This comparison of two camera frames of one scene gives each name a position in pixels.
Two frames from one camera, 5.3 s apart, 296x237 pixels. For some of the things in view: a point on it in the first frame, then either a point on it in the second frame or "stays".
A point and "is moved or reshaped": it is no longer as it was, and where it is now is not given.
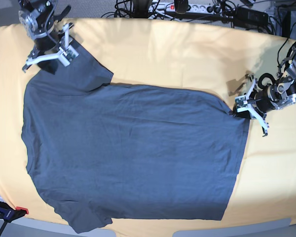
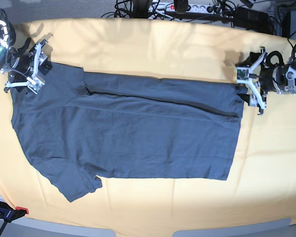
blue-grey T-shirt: [99, 151] is moved or reshaped
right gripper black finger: [245, 114] to [245, 97]
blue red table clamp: [5, 212] stays
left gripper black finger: [50, 66] to [45, 67]
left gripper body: [43, 45] to [20, 66]
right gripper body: [263, 100] to [266, 79]
